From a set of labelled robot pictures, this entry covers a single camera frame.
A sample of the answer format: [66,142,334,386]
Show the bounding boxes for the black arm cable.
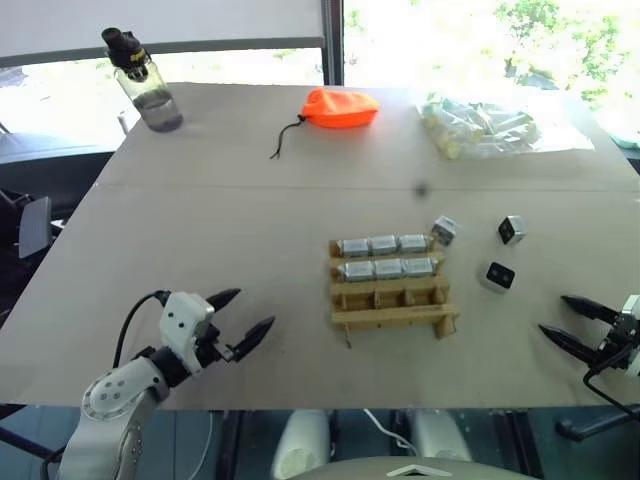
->
[113,289,169,369]
[584,349,640,417]

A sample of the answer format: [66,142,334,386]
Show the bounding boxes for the white roller blind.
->
[0,0,324,69]

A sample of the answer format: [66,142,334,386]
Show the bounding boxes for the clear plastic bag of parts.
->
[416,96,597,162]

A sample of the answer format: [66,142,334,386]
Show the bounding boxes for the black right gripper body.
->
[596,310,640,374]

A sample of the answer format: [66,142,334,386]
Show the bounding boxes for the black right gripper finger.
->
[537,323,605,366]
[560,294,622,326]

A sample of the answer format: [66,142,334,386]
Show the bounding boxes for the dark window frame post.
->
[319,0,347,87]

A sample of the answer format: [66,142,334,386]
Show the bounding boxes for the white rounded robot leg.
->
[271,409,332,480]
[408,409,472,462]

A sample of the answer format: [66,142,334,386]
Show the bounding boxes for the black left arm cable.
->
[113,289,169,369]

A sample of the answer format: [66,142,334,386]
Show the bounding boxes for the grey chair back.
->
[16,195,54,260]

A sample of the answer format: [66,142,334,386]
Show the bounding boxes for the clear bottle with black cap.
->
[101,27,185,134]

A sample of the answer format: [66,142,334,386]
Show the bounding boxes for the white cable under table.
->
[361,408,417,452]

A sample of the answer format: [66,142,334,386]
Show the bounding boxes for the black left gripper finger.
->
[230,315,277,363]
[205,287,243,316]

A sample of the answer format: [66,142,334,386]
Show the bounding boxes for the wooden rack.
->
[327,233,462,348]

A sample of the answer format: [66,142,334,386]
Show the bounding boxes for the orange drawstring pouch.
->
[269,87,381,162]

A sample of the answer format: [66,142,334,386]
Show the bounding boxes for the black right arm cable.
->
[584,349,640,417]

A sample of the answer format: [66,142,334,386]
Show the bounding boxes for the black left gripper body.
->
[195,323,236,372]

